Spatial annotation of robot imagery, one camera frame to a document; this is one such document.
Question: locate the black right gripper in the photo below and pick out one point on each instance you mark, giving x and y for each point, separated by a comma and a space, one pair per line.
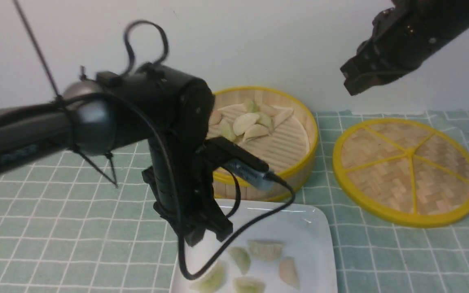
403, 38

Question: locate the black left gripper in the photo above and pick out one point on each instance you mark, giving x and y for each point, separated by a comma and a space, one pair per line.
182, 184

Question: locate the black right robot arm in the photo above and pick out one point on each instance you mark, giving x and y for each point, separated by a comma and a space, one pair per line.
403, 37

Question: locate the green dumpling on plate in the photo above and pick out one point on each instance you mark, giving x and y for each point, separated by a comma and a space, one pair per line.
242, 259

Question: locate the pale dumpling on plate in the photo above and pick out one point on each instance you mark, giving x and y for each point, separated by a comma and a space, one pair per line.
266, 250

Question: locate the white rectangular plate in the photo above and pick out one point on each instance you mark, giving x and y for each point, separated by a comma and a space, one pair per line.
302, 229

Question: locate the pink dumpling on plate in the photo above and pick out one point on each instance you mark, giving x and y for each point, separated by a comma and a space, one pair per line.
288, 273

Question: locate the white dumpling in steamer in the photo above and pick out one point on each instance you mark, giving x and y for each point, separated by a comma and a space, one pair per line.
243, 122

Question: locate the green dumpling in steamer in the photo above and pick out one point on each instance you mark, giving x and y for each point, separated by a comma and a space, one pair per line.
265, 120

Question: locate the green checked tablecloth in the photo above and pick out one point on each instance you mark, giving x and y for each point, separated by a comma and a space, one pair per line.
64, 229

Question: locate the bamboo steamer basket yellow rim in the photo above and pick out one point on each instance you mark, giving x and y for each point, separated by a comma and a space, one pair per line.
289, 150

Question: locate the woven bamboo steamer lid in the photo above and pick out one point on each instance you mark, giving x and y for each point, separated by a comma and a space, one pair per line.
404, 172

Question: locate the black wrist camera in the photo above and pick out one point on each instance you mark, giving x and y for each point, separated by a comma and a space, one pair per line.
219, 152

